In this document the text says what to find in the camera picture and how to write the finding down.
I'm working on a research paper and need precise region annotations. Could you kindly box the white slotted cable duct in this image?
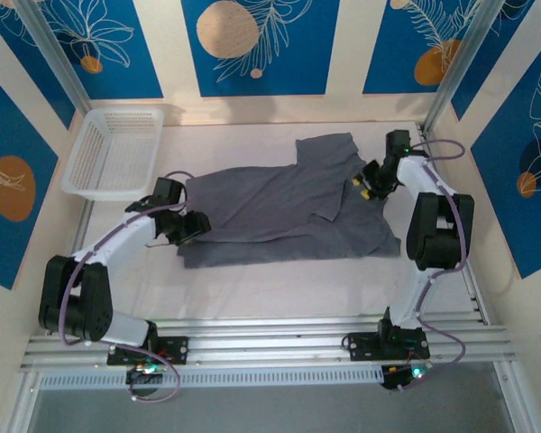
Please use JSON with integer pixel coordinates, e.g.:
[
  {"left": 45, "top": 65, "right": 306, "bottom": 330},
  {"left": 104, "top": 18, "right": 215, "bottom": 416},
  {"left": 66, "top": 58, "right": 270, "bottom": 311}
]
[{"left": 38, "top": 364, "right": 384, "bottom": 392}]

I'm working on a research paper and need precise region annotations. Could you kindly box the grey t-shirt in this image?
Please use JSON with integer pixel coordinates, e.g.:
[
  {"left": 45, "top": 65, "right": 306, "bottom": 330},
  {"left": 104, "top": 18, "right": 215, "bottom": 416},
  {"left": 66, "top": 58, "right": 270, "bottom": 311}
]
[{"left": 176, "top": 132, "right": 402, "bottom": 271}]

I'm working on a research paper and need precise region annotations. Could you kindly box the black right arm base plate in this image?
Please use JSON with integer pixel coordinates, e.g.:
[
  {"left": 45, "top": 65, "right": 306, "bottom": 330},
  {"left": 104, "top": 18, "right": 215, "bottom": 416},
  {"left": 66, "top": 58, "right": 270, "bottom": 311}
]
[{"left": 345, "top": 331, "right": 432, "bottom": 362}]

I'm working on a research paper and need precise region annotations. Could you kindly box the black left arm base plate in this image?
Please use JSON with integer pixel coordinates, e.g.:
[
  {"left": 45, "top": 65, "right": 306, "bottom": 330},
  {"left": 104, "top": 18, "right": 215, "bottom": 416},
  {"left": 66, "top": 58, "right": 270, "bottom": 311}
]
[{"left": 106, "top": 336, "right": 190, "bottom": 366}]

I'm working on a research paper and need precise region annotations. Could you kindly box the aluminium mounting rail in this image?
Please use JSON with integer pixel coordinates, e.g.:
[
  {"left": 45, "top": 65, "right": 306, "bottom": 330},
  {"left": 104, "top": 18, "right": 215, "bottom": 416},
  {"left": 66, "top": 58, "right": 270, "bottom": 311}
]
[{"left": 20, "top": 318, "right": 518, "bottom": 373}]

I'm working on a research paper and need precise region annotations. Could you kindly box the aluminium table side rail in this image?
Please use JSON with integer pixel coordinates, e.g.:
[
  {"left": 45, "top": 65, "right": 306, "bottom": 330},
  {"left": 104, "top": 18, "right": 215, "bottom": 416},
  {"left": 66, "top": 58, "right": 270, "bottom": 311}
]
[
  {"left": 48, "top": 199, "right": 96, "bottom": 336},
  {"left": 417, "top": 124, "right": 491, "bottom": 325}
]

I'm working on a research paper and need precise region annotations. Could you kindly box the aluminium frame post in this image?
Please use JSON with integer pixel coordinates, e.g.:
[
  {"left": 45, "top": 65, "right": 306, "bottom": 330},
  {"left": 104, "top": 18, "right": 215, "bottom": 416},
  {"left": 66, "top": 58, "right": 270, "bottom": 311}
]
[
  {"left": 15, "top": 0, "right": 94, "bottom": 112},
  {"left": 423, "top": 0, "right": 501, "bottom": 134}
]

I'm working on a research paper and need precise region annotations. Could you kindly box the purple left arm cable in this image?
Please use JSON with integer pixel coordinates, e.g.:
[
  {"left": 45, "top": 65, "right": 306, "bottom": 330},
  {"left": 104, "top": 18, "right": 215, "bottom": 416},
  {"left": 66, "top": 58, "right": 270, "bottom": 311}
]
[{"left": 59, "top": 170, "right": 191, "bottom": 404}]

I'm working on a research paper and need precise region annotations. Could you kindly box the white plastic mesh basket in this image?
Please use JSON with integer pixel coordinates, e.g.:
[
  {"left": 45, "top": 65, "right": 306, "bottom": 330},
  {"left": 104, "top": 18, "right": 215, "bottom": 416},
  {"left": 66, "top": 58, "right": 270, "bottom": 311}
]
[{"left": 60, "top": 106, "right": 166, "bottom": 203}]

